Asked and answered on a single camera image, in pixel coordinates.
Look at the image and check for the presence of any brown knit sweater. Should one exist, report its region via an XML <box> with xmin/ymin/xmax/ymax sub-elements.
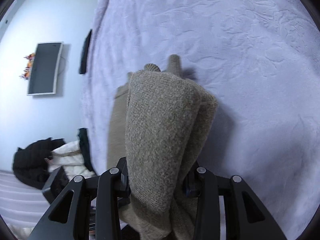
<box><xmin>107</xmin><ymin>54</ymin><xmax>218</xmax><ymax>240</ymax></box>

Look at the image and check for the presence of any black jacket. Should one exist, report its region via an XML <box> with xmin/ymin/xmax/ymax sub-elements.
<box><xmin>12</xmin><ymin>137</ymin><xmax>67</xmax><ymax>189</ymax></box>

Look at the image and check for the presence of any lavender fleece blanket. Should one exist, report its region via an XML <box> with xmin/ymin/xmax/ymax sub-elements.
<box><xmin>80</xmin><ymin>0</ymin><xmax>320</xmax><ymax>240</ymax></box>

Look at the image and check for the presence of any orange flower decoration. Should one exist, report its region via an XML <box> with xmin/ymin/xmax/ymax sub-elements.
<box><xmin>18</xmin><ymin>53</ymin><xmax>36</xmax><ymax>81</ymax></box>

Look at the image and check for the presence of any wall-mounted monitor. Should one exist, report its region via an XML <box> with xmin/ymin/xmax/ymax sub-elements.
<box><xmin>27</xmin><ymin>41</ymin><xmax>64</xmax><ymax>96</ymax></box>

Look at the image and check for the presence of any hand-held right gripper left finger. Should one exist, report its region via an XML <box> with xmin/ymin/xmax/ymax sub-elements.
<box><xmin>29</xmin><ymin>157</ymin><xmax>131</xmax><ymax>240</ymax></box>

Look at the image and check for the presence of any white padded cloth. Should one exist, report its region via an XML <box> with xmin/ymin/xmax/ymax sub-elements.
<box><xmin>47</xmin><ymin>140</ymin><xmax>97</xmax><ymax>180</ymax></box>

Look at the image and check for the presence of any dark green cloth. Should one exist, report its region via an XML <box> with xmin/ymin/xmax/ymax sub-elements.
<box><xmin>77</xmin><ymin>128</ymin><xmax>96</xmax><ymax>172</ymax></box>

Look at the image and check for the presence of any flat black device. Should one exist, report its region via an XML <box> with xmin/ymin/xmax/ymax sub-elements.
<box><xmin>79</xmin><ymin>29</ymin><xmax>93</xmax><ymax>75</ymax></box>

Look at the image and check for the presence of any white striped bedding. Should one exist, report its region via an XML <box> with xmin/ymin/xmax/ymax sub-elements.
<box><xmin>0</xmin><ymin>170</ymin><xmax>52</xmax><ymax>233</ymax></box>

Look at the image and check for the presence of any monitor cable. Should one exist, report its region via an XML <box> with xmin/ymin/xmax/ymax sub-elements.
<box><xmin>60</xmin><ymin>54</ymin><xmax>69</xmax><ymax>73</ymax></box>

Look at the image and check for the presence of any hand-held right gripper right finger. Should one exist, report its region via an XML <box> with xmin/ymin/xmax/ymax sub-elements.
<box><xmin>184</xmin><ymin>167</ymin><xmax>288</xmax><ymax>240</ymax></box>

